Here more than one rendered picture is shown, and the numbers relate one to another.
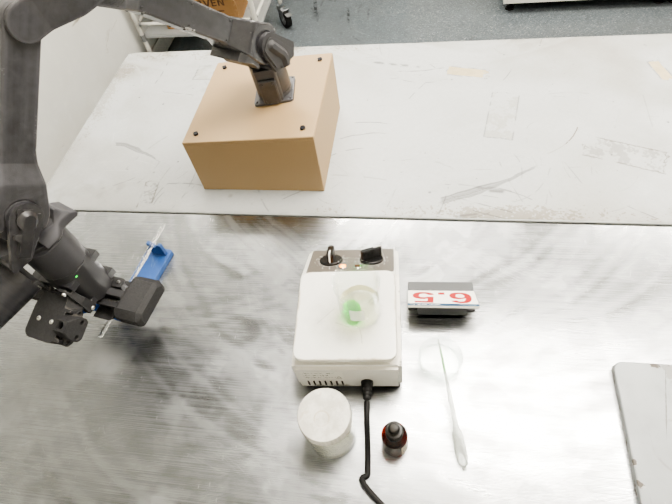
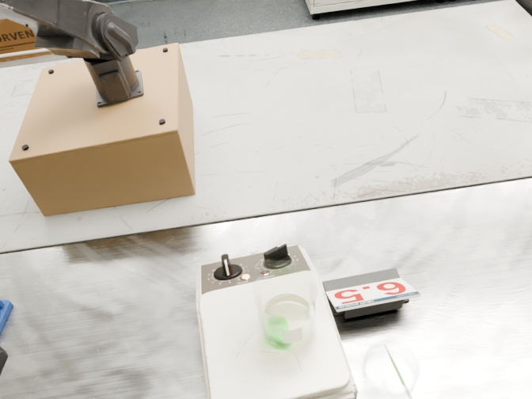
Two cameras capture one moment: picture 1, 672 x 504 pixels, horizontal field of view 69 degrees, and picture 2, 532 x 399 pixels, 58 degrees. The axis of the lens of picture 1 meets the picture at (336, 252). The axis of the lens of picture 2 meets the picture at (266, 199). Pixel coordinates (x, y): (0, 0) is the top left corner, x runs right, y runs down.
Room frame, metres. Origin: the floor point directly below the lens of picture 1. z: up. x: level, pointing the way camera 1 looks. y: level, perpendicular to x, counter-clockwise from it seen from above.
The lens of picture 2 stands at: (0.09, 0.06, 1.39)
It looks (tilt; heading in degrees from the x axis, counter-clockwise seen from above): 48 degrees down; 341
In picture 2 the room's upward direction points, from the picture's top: 7 degrees counter-clockwise
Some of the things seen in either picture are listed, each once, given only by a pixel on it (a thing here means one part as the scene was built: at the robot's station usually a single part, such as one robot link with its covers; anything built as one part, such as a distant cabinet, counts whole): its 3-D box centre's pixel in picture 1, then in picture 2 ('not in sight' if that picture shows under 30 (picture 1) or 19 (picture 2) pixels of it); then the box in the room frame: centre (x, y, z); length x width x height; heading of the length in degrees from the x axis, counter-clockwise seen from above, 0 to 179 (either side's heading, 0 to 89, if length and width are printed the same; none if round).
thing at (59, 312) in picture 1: (57, 316); not in sight; (0.34, 0.35, 1.02); 0.07 x 0.07 x 0.06; 61
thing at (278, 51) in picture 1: (259, 44); (95, 32); (0.70, 0.05, 1.10); 0.09 x 0.07 x 0.06; 48
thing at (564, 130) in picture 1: (383, 254); (256, 262); (0.73, -0.12, 0.45); 1.20 x 0.48 x 0.90; 73
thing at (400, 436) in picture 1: (394, 436); not in sight; (0.15, -0.02, 0.93); 0.03 x 0.03 x 0.07
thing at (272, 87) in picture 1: (270, 77); (112, 71); (0.70, 0.05, 1.04); 0.07 x 0.07 x 0.06; 80
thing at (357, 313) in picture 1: (357, 293); (283, 306); (0.29, -0.01, 1.02); 0.06 x 0.05 x 0.08; 14
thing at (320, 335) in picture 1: (346, 314); (269, 337); (0.28, 0.00, 0.98); 0.12 x 0.12 x 0.01; 78
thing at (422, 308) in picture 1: (441, 294); (368, 288); (0.32, -0.13, 0.92); 0.09 x 0.06 x 0.04; 76
